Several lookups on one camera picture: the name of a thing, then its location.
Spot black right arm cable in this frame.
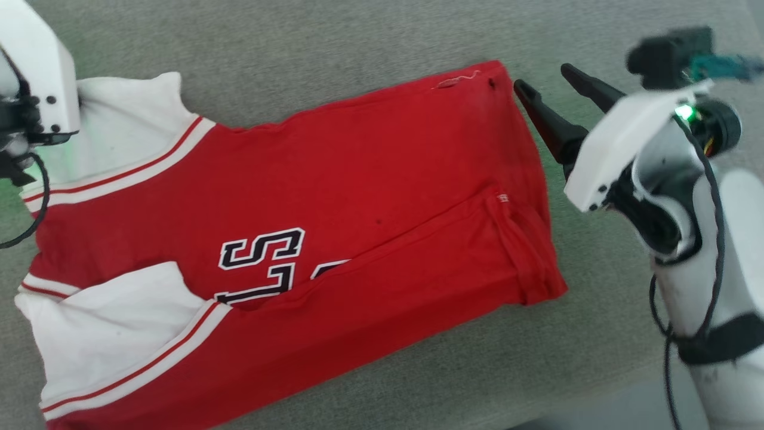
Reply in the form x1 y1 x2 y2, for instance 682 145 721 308
649 113 726 430

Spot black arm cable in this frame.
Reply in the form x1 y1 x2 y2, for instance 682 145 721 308
649 113 726 430
0 152 50 250

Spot grey-green fabric sofa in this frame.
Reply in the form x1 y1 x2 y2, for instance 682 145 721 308
0 0 764 430

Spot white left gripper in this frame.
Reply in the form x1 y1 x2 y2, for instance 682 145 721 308
0 0 81 147

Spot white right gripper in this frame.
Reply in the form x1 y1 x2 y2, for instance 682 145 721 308
513 63 714 213

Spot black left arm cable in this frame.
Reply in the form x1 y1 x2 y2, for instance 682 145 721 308
0 152 50 250

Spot red white Bulls t-shirt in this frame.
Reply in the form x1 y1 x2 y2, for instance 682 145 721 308
15 60 568 430

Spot teal right camera connector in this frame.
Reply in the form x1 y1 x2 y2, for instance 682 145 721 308
689 53 764 84

